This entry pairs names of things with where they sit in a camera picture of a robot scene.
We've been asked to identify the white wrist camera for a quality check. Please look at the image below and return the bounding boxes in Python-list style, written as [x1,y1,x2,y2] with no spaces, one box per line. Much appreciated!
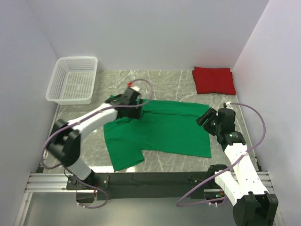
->
[128,81,140,92]
[223,102,232,109]

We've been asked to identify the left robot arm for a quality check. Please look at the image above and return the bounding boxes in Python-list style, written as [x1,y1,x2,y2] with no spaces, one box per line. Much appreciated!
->
[44,86,143,189]

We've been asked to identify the folded red t-shirt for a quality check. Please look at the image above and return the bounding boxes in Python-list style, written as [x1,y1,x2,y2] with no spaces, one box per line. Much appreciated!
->
[192,66,237,95]

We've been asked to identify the green t-shirt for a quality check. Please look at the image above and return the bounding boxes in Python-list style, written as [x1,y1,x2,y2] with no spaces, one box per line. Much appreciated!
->
[103,100,212,171]

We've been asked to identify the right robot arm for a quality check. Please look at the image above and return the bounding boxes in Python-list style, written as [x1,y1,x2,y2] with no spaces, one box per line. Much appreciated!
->
[196,107,278,226]

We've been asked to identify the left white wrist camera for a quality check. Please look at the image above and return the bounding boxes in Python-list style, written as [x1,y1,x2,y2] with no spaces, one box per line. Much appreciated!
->
[128,81,140,92]

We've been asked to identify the white plastic basket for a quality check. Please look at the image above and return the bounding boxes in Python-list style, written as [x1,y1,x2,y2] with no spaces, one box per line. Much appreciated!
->
[45,56,98,105]

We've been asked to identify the black base beam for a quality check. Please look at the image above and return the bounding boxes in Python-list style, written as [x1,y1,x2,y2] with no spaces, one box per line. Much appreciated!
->
[66,172,224,202]

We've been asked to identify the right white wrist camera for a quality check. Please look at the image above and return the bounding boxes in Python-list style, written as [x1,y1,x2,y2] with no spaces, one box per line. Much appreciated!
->
[223,102,232,109]

